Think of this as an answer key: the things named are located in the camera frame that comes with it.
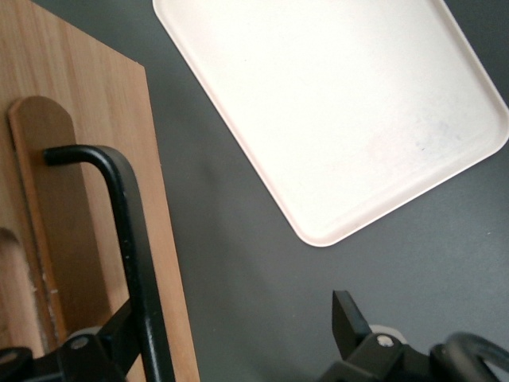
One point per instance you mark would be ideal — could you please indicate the wooden drawer with finger notch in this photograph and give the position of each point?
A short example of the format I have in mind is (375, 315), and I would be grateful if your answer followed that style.
(99, 79)

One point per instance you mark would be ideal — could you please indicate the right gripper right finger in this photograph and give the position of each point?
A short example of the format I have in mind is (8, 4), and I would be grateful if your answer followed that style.
(354, 334)

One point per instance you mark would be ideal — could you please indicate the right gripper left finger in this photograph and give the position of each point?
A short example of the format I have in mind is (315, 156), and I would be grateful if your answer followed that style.
(99, 350)

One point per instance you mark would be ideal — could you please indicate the beige plastic tray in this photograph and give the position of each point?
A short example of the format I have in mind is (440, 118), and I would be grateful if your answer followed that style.
(318, 119)

